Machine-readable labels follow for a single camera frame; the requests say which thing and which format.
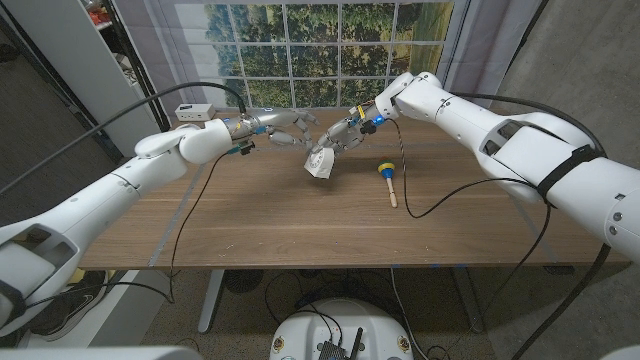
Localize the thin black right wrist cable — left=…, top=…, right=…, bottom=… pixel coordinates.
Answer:
left=384, top=118, right=552, bottom=359

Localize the white floor cable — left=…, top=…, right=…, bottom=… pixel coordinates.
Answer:
left=389, top=267, right=419, bottom=360

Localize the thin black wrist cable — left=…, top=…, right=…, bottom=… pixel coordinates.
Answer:
left=22, top=147, right=241, bottom=309
left=384, top=118, right=552, bottom=359

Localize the black round floor fan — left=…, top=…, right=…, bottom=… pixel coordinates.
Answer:
left=223, top=268, right=265, bottom=295

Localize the white kitchen timer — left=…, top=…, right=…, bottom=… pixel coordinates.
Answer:
left=303, top=146, right=336, bottom=180

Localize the white board with yellow print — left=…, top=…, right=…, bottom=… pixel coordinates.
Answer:
left=19, top=267, right=175, bottom=351

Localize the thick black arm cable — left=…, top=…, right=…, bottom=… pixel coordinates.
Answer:
left=0, top=81, right=249, bottom=196
left=449, top=91, right=614, bottom=360

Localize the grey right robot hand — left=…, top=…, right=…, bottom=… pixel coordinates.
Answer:
left=312, top=112, right=381, bottom=160

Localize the red shelf item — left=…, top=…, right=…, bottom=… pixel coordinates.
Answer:
left=87, top=4, right=114, bottom=26

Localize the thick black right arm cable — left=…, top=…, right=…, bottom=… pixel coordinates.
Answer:
left=449, top=91, right=614, bottom=360

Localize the black sneaker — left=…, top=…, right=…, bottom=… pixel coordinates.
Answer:
left=27, top=269, right=109, bottom=341

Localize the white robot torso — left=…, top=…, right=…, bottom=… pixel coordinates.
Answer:
left=269, top=298, right=415, bottom=360

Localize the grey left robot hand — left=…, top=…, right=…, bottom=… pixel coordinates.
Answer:
left=222, top=108, right=321, bottom=151

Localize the white power strip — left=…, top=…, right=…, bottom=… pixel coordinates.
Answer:
left=174, top=103, right=217, bottom=123

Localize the colourful striped wooden maraca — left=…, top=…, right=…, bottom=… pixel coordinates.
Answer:
left=375, top=155, right=399, bottom=209

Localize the grey metal table leg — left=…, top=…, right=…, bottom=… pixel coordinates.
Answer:
left=452, top=267, right=485, bottom=334
left=197, top=268, right=226, bottom=335

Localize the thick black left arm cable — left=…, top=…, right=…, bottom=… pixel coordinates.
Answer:
left=0, top=81, right=249, bottom=196

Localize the black device with antenna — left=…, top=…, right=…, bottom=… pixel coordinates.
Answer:
left=318, top=327, right=365, bottom=360

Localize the printed window backdrop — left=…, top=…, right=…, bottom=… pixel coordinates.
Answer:
left=112, top=0, right=546, bottom=121

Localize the black arm strap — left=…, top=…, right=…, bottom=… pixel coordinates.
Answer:
left=535, top=144, right=601, bottom=205

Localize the white shelf cabinet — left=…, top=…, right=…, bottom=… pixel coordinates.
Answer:
left=2, top=0, right=169, bottom=159

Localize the thin black left wrist cable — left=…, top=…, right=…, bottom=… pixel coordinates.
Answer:
left=22, top=147, right=241, bottom=309

